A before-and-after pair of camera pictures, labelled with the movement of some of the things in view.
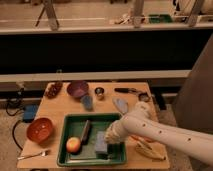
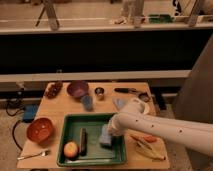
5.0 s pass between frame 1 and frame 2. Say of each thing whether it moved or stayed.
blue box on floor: stayed
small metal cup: stayed
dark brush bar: moved
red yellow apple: moved
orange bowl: stayed
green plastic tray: stayed
